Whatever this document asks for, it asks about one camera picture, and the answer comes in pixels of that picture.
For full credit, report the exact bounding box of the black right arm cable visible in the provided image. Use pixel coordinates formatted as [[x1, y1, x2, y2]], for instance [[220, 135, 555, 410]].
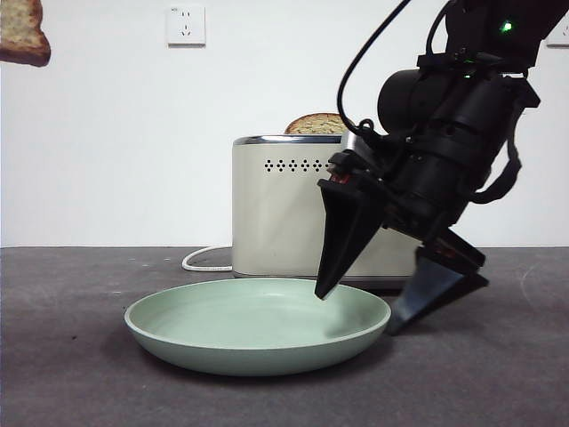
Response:
[[336, 0, 413, 134]]

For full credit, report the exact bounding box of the beige two-slot toaster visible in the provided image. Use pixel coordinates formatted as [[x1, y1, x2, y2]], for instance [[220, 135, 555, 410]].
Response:
[[231, 133, 428, 291]]

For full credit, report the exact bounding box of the pale green round plate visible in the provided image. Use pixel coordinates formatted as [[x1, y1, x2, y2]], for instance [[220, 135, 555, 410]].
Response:
[[124, 277, 392, 378]]

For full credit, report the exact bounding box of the white toaster power cord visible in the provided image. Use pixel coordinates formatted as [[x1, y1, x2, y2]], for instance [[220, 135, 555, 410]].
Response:
[[180, 246, 234, 273]]

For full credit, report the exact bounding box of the small brown-crust bread slice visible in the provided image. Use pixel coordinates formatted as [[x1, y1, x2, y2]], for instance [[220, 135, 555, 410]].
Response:
[[284, 113, 357, 136]]

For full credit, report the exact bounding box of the large brown-crust bread slice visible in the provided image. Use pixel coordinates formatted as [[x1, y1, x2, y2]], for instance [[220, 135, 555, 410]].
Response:
[[0, 0, 52, 68]]

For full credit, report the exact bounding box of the white wall socket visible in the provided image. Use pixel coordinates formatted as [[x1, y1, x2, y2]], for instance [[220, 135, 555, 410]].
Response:
[[166, 4, 207, 48], [545, 20, 569, 48]]

